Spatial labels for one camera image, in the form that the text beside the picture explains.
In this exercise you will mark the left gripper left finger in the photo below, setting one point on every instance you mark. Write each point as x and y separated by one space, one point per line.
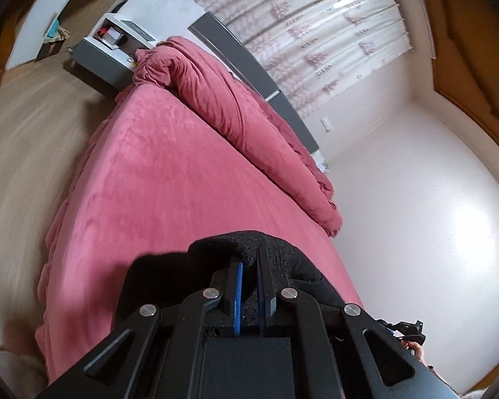
158 353

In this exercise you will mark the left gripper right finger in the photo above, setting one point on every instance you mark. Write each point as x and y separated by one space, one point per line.
339 352

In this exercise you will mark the black fleece pants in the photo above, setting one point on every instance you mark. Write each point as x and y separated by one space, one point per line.
167 279

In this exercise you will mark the person's right hand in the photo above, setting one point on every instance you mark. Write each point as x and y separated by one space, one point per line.
416 349

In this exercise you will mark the pink velvet bed sheet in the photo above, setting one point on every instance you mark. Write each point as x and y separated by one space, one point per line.
156 178

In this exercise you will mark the pink rolled duvet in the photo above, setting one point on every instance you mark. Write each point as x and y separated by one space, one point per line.
244 119

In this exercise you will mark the white grey nightstand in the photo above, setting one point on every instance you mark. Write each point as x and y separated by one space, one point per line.
109 50

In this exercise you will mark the patterned pink curtain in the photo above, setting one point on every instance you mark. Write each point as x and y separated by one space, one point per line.
315 49

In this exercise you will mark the grey white headboard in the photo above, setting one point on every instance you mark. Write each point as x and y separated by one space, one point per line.
165 18

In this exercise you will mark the white wall socket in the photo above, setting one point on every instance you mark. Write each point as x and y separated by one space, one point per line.
326 123

